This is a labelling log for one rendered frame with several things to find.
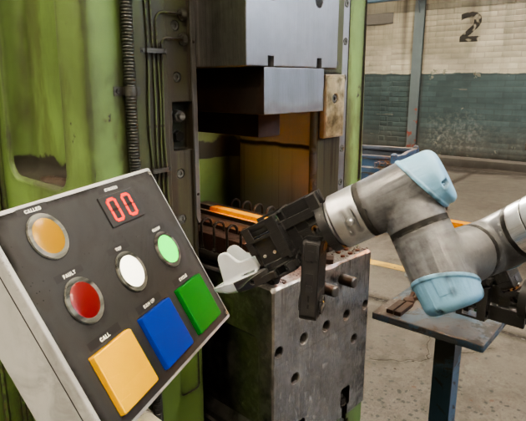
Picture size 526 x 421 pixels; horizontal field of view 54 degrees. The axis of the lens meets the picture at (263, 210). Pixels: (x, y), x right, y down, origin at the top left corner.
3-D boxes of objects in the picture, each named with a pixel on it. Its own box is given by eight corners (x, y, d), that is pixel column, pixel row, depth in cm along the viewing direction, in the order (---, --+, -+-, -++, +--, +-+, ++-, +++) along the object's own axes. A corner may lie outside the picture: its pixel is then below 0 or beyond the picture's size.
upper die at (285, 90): (323, 111, 120) (324, 68, 118) (264, 114, 106) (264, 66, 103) (204, 105, 148) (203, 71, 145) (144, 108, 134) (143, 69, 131)
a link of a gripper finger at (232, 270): (200, 261, 78) (250, 237, 74) (220, 296, 78) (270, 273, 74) (191, 269, 75) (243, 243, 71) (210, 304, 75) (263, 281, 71)
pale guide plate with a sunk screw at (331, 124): (343, 135, 148) (346, 74, 144) (324, 138, 142) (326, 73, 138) (337, 135, 150) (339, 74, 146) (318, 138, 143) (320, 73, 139)
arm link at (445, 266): (515, 285, 63) (475, 204, 66) (464, 309, 57) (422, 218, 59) (464, 301, 69) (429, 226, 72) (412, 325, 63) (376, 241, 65)
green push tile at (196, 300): (222, 313, 83) (200, 271, 82) (202, 333, 76) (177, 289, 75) (213, 317, 84) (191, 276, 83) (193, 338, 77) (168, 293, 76)
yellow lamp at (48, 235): (75, 251, 61) (72, 216, 60) (36, 261, 58) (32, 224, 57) (63, 246, 63) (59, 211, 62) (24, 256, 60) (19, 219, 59)
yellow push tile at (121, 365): (160, 379, 64) (130, 327, 64) (126, 415, 57) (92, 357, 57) (149, 384, 65) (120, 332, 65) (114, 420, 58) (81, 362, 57)
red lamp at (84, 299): (111, 315, 61) (108, 280, 60) (73, 327, 58) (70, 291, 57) (97, 306, 63) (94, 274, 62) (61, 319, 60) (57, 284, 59)
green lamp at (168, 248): (186, 261, 80) (185, 234, 79) (162, 268, 77) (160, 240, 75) (174, 256, 82) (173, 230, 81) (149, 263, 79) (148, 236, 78)
